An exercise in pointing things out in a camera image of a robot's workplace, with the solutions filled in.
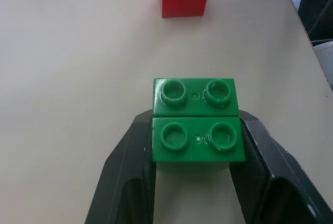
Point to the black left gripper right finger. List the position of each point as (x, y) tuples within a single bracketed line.
[(273, 177)]

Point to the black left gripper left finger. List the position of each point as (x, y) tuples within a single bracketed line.
[(125, 177)]

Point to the green studded block cube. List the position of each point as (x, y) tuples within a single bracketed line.
[(197, 130)]

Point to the dark chair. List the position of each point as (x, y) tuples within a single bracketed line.
[(316, 5)]

